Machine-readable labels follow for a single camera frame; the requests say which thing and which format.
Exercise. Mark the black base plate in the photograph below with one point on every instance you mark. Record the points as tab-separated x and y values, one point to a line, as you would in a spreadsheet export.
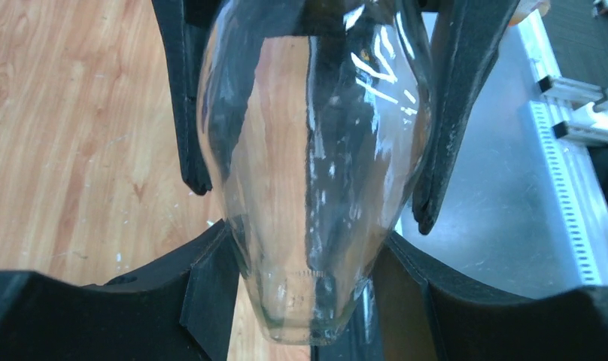
579	40

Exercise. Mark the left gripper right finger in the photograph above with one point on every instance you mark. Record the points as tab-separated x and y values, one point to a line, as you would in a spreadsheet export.
418	308

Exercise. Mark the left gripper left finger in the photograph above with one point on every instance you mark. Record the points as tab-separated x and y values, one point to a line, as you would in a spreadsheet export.
178	307

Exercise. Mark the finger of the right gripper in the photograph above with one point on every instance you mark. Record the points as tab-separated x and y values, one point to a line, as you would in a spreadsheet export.
464	48
184	26

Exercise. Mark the clear bottle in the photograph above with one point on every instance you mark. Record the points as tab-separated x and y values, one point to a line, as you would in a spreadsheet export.
313	118

